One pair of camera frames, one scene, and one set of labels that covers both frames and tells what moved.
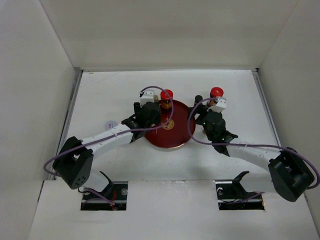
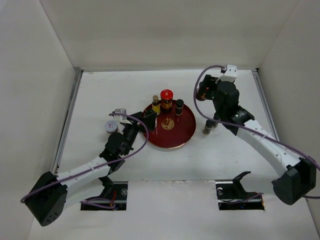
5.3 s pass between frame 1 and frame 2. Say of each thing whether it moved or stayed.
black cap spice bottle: moved
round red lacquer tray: stayed
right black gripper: moved
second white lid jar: stayed
